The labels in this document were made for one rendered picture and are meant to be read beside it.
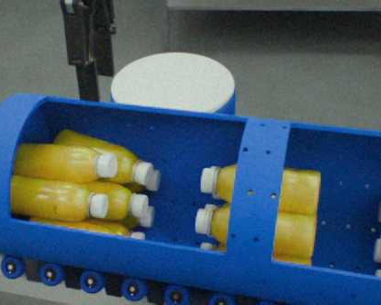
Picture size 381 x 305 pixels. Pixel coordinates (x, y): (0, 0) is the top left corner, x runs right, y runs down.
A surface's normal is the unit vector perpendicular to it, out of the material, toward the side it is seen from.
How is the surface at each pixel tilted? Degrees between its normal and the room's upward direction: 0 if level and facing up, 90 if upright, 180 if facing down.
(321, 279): 85
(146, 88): 0
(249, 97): 0
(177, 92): 0
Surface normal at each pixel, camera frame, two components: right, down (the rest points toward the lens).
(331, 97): -0.05, -0.77
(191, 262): -0.30, 0.59
